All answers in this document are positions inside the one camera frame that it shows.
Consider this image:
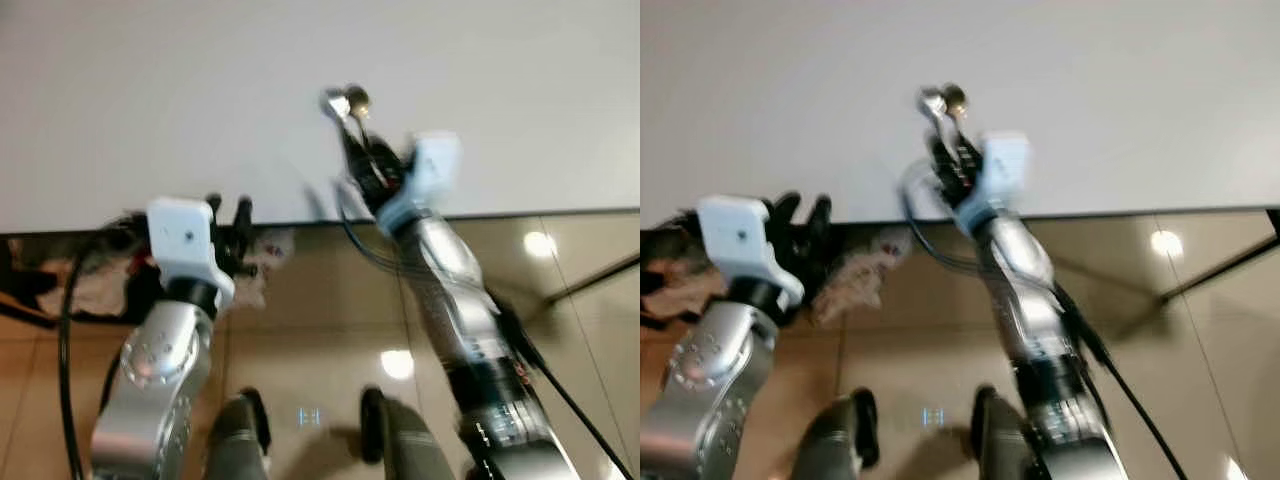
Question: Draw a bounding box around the silver metal spoon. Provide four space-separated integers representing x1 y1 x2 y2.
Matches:
919 86 950 133
320 87 354 136

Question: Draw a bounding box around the crumpled patterned cloth pile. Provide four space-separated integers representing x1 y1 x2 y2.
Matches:
0 212 297 326
640 215 906 326

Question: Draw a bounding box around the robot left leg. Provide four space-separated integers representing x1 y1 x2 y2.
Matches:
790 388 881 480
205 388 273 480

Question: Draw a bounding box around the robot leg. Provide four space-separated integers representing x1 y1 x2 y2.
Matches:
205 388 273 480
972 385 1051 480
360 388 459 480
790 388 881 480

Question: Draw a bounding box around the black table leg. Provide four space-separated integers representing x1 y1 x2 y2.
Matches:
1160 208 1280 304
543 253 641 308

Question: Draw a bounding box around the robot right leg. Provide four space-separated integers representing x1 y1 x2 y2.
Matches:
972 385 1051 480
360 388 459 480

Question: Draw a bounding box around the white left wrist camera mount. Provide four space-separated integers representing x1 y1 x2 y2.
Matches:
147 197 237 308
697 195 806 311

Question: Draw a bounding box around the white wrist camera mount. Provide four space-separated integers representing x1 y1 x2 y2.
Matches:
955 131 1033 236
697 195 806 311
377 131 464 238
147 197 237 308

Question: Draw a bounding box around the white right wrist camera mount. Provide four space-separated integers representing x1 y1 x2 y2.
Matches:
377 131 464 238
955 131 1033 236

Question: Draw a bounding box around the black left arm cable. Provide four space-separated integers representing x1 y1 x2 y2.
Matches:
56 235 113 480

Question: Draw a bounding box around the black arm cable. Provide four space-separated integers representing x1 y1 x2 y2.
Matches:
56 235 113 480
333 178 637 480
900 163 1193 480

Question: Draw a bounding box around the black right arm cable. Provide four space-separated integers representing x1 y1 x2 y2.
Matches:
333 178 637 480
900 163 1193 480

